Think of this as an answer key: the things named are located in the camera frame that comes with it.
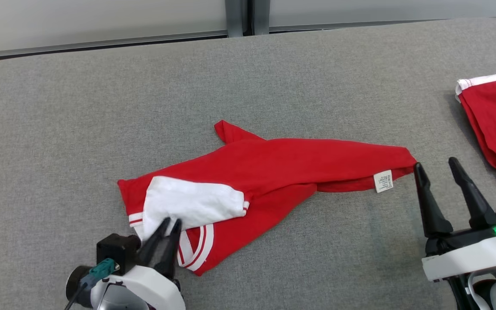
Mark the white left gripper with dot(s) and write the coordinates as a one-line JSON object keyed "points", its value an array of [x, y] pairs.
{"points": [[153, 288]]}

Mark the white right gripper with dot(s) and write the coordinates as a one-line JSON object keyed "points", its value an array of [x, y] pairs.
{"points": [[467, 258]]}

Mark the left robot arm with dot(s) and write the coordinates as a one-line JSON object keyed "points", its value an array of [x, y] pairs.
{"points": [[80, 288]]}

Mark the teal left camera connector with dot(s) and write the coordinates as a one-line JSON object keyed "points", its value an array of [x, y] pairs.
{"points": [[99, 270]]}

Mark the grey double door frame post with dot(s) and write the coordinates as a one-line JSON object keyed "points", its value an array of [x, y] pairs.
{"points": [[235, 17]]}

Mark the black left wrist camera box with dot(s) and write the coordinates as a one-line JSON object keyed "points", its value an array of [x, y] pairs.
{"points": [[116, 252]]}

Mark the grey wall baseboard strip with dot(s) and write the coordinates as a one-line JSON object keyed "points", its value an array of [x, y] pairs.
{"points": [[101, 43], [381, 22]]}

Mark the red jersey number 23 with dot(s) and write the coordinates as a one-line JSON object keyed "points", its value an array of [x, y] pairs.
{"points": [[282, 168]]}

